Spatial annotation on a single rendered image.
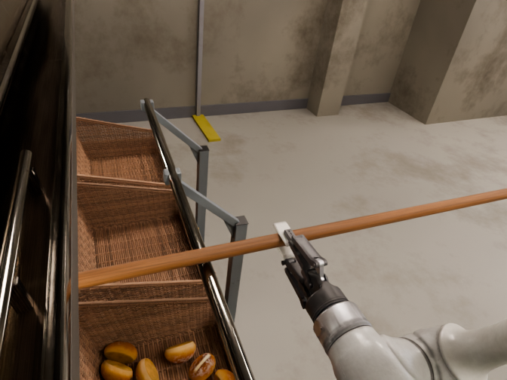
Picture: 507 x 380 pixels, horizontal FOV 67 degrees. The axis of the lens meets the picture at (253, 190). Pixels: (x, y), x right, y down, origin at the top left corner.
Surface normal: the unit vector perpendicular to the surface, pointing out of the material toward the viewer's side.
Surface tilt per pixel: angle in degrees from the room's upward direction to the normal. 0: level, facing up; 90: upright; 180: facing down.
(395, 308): 0
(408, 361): 22
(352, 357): 42
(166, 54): 90
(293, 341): 0
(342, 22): 90
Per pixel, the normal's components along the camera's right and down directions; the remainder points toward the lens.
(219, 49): 0.40, 0.57
